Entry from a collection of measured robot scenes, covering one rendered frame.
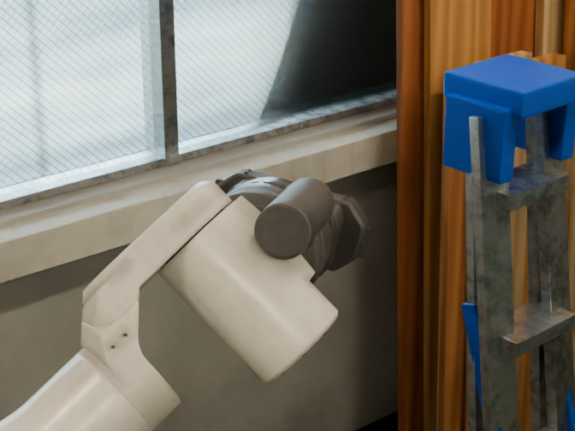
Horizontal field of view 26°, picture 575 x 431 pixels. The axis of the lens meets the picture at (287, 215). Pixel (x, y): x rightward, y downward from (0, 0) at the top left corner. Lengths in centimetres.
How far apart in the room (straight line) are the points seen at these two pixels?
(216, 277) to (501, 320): 131
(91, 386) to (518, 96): 125
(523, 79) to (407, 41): 60
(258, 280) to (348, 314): 208
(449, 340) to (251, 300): 191
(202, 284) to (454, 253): 184
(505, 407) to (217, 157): 77
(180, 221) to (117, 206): 152
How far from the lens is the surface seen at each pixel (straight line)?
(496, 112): 190
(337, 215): 91
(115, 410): 73
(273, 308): 75
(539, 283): 215
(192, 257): 75
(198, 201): 75
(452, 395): 271
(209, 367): 260
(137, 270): 74
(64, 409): 73
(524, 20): 277
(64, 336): 236
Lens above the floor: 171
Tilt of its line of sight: 23 degrees down
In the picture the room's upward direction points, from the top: straight up
